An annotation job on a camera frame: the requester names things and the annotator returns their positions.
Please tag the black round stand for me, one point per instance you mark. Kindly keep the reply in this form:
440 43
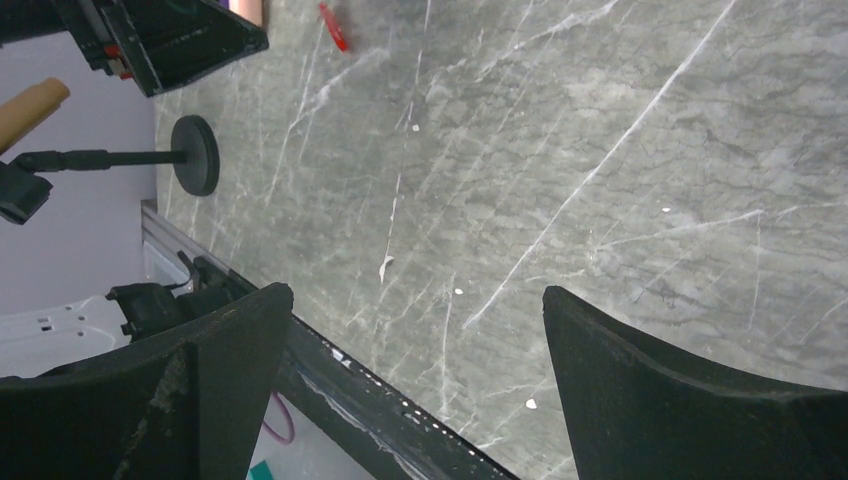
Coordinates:
193 154

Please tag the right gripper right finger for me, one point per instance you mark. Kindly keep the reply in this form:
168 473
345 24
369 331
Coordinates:
637 407

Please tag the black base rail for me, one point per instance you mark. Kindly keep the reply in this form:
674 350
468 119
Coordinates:
371 404

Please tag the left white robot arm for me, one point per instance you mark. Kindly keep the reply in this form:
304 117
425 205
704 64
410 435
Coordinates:
35 342

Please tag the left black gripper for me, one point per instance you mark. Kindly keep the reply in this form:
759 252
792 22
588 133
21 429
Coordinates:
160 45

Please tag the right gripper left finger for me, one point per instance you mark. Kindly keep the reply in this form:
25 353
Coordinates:
187 403

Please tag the red key tag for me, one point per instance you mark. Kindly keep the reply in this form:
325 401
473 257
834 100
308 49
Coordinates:
334 29

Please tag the brass round object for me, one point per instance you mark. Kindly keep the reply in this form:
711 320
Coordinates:
27 110

